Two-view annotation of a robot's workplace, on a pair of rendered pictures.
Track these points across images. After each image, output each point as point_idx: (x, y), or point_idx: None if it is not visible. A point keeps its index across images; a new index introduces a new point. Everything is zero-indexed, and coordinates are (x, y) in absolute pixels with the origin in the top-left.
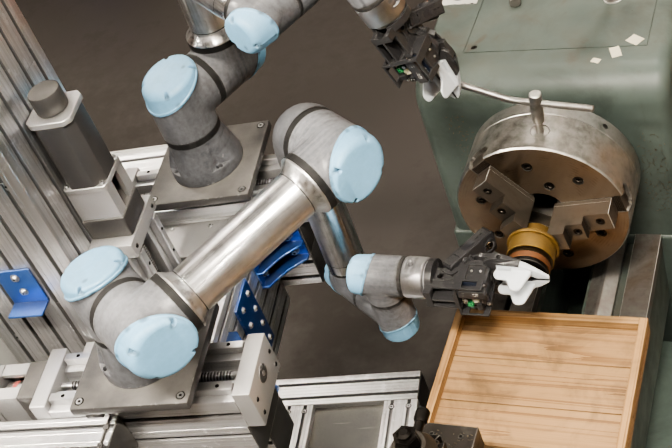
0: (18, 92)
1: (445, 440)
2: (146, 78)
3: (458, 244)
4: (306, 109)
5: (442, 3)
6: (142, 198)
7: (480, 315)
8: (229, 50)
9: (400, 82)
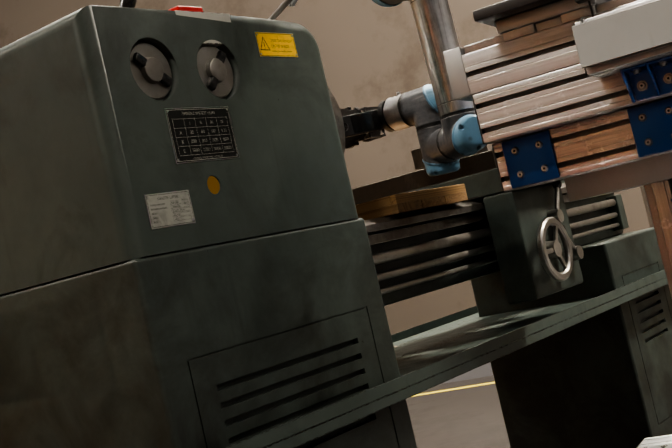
0: None
1: None
2: None
3: (368, 239)
4: None
5: (226, 14)
6: None
7: (373, 139)
8: None
9: None
